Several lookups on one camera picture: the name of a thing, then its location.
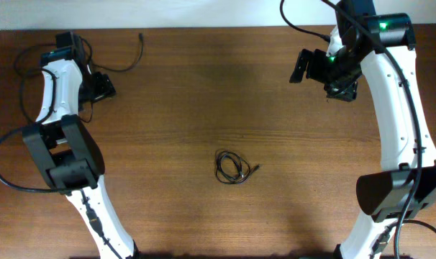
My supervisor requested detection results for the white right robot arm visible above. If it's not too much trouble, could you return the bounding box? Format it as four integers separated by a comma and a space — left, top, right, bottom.
290, 0, 436, 258

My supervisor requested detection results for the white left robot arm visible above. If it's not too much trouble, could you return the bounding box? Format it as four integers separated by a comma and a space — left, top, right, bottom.
22, 32, 139, 258

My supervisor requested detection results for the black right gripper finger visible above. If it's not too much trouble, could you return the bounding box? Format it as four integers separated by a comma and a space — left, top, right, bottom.
289, 49, 314, 83
324, 81, 358, 102

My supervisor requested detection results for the black cable bundle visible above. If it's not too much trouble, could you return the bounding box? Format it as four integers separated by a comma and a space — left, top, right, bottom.
214, 149, 260, 185

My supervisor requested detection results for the black usb cable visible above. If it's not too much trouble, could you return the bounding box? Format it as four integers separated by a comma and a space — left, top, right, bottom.
12, 32, 145, 78

